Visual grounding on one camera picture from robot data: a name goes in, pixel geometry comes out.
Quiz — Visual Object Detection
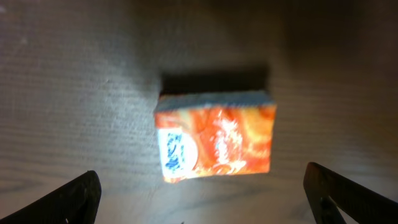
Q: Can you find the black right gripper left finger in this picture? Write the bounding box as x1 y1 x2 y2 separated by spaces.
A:
1 170 101 224

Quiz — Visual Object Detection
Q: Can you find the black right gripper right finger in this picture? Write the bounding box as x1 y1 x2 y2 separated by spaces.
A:
303 162 397 224

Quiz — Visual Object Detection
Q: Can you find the orange tissue pack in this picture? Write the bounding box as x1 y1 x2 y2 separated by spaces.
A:
154 91 277 183

